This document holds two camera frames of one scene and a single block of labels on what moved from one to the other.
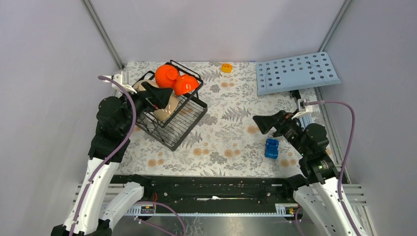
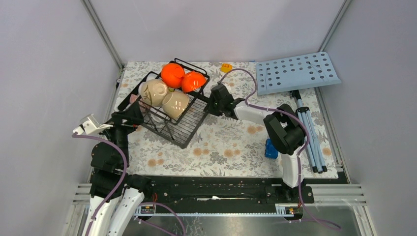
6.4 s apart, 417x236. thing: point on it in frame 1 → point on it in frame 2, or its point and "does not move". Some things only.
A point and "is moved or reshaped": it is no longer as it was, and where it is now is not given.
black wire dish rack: (173, 89) is moved or reshaped
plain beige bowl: (162, 114) → (175, 103)
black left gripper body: (149, 103) → (121, 132)
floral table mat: (224, 140) does not move
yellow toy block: (226, 68) does not move
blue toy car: (271, 148) does not move
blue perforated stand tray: (307, 71) does not move
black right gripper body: (287, 128) → (215, 107)
